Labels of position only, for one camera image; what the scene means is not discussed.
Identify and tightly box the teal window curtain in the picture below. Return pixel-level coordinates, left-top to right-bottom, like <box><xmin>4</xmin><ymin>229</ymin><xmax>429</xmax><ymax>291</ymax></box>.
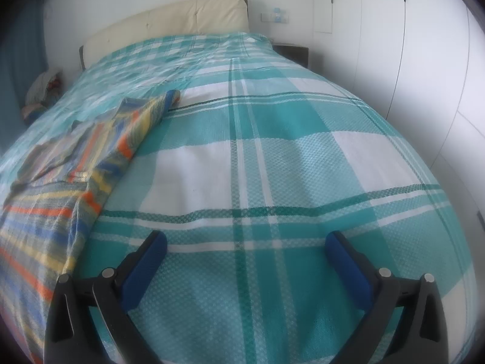
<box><xmin>0</xmin><ymin>0</ymin><xmax>48</xmax><ymax>153</ymax></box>

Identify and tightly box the striped knit sweater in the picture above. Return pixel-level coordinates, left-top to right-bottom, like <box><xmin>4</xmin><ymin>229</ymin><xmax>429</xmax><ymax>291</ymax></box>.
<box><xmin>1</xmin><ymin>89</ymin><xmax>180</xmax><ymax>363</ymax></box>

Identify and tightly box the teal plaid bedspread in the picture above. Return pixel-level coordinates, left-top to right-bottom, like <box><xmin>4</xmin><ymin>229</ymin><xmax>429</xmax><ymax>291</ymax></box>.
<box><xmin>1</xmin><ymin>32</ymin><xmax>478</xmax><ymax>363</ymax></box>

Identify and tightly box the cream padded headboard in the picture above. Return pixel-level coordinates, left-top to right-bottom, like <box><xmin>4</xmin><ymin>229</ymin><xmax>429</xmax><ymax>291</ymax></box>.
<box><xmin>79</xmin><ymin>0</ymin><xmax>249</xmax><ymax>70</ymax></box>

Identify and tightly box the dark bedside table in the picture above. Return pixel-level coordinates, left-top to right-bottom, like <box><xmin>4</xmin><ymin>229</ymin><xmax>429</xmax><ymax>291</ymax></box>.
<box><xmin>273</xmin><ymin>44</ymin><xmax>309</xmax><ymax>68</ymax></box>

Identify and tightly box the white wardrobe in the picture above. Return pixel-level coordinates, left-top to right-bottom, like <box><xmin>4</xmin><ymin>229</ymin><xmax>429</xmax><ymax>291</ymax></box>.
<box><xmin>312</xmin><ymin>0</ymin><xmax>484</xmax><ymax>219</ymax></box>

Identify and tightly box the wall switch panel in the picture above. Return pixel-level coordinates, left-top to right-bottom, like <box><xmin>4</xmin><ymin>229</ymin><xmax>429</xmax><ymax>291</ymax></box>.
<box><xmin>260</xmin><ymin>8</ymin><xmax>289</xmax><ymax>24</ymax></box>

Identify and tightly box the pile of clothes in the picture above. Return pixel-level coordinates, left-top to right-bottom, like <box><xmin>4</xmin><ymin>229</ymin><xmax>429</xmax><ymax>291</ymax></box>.
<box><xmin>22</xmin><ymin>68</ymin><xmax>62</xmax><ymax>126</ymax></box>

